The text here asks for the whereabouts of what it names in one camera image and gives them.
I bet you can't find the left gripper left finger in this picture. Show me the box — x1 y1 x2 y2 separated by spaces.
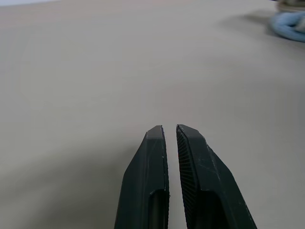
113 125 170 229

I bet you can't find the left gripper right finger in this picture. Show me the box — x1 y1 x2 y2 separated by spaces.
175 124 258 229

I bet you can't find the beige folded towel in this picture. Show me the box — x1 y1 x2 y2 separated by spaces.
275 0 305 12

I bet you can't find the light blue cloth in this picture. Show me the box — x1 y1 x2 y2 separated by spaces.
268 11 305 44

